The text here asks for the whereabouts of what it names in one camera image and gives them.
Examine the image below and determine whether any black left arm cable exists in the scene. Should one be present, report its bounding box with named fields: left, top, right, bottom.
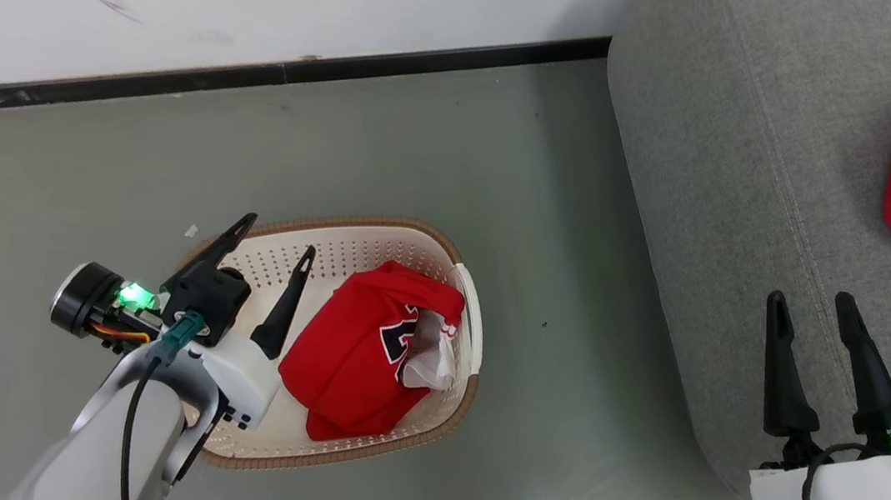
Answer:
left=115, top=306, right=208, bottom=500

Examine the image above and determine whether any cream perforated plastic laundry basket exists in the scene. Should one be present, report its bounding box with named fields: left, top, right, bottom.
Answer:
left=155, top=192, right=498, bottom=497

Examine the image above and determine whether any red jersey with number print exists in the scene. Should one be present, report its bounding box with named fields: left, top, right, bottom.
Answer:
left=270, top=248, right=470, bottom=457

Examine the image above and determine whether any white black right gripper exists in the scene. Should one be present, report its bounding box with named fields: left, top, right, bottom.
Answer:
left=744, top=283, right=891, bottom=500

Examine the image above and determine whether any black baseboard strip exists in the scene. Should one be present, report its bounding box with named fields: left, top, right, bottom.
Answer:
left=0, top=0, right=613, bottom=193

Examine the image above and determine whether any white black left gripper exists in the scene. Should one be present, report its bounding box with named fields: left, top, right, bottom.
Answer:
left=39, top=192, right=320, bottom=437

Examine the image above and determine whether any grey fabric sofa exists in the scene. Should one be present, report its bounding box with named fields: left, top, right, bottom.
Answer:
left=559, top=0, right=891, bottom=500

